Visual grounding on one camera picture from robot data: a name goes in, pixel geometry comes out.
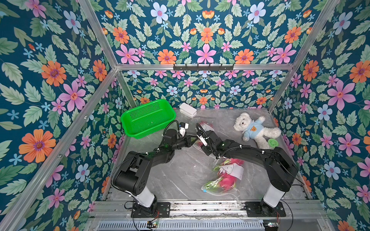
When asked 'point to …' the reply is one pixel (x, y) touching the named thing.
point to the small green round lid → (273, 143)
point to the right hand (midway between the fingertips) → (208, 140)
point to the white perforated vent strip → (181, 225)
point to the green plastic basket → (148, 119)
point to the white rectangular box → (187, 110)
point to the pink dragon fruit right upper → (230, 161)
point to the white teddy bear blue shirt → (254, 129)
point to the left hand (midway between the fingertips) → (199, 137)
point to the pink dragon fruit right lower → (224, 183)
